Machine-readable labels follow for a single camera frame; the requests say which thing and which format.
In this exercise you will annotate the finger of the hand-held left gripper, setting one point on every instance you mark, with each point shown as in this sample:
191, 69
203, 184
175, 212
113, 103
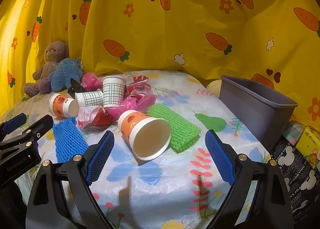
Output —
15, 121
40, 124

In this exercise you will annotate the blue foam net sleeve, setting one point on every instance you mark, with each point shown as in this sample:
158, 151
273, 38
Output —
66, 141

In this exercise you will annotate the white grid paper cup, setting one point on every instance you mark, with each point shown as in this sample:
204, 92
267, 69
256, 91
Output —
112, 94
90, 98

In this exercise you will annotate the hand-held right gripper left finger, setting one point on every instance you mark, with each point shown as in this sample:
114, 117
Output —
100, 159

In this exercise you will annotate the red clear plastic wrapper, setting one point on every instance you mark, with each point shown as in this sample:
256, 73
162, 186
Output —
137, 88

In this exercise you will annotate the red white snack packet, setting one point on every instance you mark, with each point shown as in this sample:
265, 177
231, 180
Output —
100, 117

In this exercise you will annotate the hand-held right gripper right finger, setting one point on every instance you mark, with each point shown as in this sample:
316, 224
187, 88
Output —
220, 159

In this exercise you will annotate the green foam net sleeve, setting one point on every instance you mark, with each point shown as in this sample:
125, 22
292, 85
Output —
175, 126

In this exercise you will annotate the blue plush monster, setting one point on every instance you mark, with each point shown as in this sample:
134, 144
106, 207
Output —
66, 73

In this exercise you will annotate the small pink plastic bag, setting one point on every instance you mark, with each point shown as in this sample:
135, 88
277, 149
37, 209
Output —
90, 79

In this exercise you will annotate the floral plastic table cover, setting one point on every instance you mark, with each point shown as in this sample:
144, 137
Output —
162, 194

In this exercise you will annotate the brown teddy bear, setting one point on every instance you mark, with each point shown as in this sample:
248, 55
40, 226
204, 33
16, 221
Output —
51, 54

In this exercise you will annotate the yellow carrot print curtain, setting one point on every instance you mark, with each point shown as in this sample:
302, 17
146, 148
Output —
175, 31

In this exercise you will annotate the pastel checked pack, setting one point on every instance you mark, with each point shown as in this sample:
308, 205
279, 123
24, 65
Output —
295, 129

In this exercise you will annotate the black plastic bag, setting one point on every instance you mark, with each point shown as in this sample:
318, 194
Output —
75, 87

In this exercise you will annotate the large orange paper cup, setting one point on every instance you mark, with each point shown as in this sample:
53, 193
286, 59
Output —
132, 121

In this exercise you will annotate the small orange paper cup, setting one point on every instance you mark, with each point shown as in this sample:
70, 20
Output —
60, 102

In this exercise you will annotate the yellow tissue pack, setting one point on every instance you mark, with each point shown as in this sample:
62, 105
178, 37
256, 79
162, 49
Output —
310, 146

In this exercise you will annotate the large pink plastic bag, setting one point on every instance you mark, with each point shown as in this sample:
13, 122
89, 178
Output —
140, 102

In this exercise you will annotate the grey plastic bin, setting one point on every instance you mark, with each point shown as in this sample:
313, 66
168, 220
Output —
250, 114

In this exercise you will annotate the black printed bag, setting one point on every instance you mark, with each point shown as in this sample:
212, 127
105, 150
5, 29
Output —
295, 176

